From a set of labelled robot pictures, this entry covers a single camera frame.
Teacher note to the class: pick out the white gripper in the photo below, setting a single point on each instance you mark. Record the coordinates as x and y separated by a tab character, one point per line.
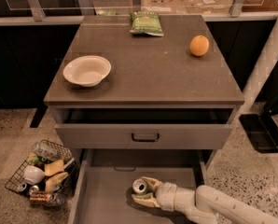
167	194

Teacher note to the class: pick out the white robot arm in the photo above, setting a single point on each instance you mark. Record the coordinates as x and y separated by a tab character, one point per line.
202	205

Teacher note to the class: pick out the cardboard box left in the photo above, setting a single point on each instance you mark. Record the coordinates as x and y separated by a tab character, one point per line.
164	6

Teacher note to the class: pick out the orange fruit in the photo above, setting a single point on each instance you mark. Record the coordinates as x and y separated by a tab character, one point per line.
199	45

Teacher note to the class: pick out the green soda can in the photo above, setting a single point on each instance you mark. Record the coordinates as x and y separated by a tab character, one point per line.
140	186

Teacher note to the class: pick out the silver can middle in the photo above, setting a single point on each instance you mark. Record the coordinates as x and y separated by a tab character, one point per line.
33	188

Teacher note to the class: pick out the grey drawer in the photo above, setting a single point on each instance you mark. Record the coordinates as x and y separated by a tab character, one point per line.
104	188
119	136

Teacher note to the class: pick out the white cup in basket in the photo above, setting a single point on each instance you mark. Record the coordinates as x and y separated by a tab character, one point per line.
33	175

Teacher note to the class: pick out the yellow sponge lower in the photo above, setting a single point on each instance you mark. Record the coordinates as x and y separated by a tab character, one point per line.
55	181

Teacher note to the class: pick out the brown soda can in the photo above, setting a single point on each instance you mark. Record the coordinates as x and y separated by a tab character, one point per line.
41	197

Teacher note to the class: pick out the grey middle drawer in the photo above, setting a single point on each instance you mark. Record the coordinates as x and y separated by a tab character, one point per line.
104	188

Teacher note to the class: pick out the grey top drawer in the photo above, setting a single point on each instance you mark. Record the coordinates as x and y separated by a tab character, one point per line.
119	136

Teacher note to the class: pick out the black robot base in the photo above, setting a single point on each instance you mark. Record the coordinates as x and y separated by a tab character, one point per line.
262	130

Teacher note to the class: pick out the white paper bowl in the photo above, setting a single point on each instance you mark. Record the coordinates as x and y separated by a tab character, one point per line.
87	71

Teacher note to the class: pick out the silver can left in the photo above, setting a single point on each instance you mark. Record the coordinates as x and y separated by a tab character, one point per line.
22	187

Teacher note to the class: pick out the yellow sponge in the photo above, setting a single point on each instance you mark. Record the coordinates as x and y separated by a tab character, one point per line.
54	168
55	181

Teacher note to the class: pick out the yellow sponge upper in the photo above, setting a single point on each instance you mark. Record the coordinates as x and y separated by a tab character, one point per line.
54	168

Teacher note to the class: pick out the black drawer handle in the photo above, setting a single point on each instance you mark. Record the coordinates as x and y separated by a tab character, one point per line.
145	137

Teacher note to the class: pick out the black wire basket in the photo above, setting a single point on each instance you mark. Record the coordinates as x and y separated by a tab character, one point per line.
60	193

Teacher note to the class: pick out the green chip bag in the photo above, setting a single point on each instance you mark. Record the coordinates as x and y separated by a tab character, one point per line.
146	23

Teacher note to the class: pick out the silver can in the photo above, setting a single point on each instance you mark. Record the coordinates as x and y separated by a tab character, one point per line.
22	187
33	188

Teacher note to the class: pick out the clear plastic bottle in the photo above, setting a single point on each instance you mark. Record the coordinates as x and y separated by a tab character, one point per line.
44	150

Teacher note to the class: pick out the grey drawer cabinet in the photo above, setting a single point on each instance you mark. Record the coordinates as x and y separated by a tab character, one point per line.
153	80

